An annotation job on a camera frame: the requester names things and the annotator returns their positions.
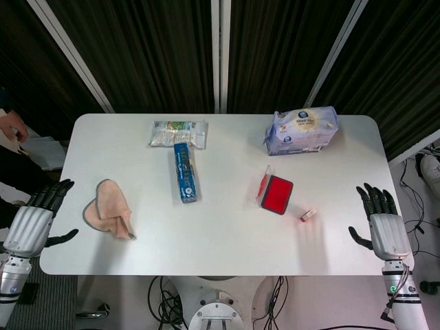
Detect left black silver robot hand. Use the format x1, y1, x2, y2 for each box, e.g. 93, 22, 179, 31
1, 178, 79, 259

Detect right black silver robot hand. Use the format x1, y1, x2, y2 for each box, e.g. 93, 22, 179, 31
348, 183, 410, 261

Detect red and white stamp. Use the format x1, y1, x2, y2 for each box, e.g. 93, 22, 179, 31
298, 208, 318, 223

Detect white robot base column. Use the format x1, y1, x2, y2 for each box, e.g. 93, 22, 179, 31
171, 274, 293, 330

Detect white shoe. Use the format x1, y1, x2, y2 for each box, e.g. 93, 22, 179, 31
421, 154, 440, 188

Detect pink cloth grey trim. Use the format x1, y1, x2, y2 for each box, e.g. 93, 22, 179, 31
82, 178, 134, 241

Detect person's bare hand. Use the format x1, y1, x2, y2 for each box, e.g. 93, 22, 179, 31
0, 109, 30, 142

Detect red ink pad clear lid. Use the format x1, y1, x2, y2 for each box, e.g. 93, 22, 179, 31
254, 164, 294, 216

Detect blue white tissue pack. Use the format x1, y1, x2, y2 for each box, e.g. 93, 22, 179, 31
263, 105, 340, 157

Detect long blue cardboard box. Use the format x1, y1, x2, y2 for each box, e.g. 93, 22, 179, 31
173, 141, 203, 204

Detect silver snack packet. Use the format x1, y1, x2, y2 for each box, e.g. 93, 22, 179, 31
148, 120, 210, 150

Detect black floor cables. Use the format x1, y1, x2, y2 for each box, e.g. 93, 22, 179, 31
398, 144, 440, 257

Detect white partition base rail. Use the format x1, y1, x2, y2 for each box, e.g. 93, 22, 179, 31
388, 129, 440, 166

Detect black cable bundle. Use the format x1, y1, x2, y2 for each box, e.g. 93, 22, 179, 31
147, 274, 189, 330
253, 274, 290, 330

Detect slanted white partition post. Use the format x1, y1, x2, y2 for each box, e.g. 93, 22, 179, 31
27, 0, 115, 113
304, 0, 369, 108

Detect upright white partition post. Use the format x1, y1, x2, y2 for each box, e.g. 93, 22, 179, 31
210, 0, 232, 113

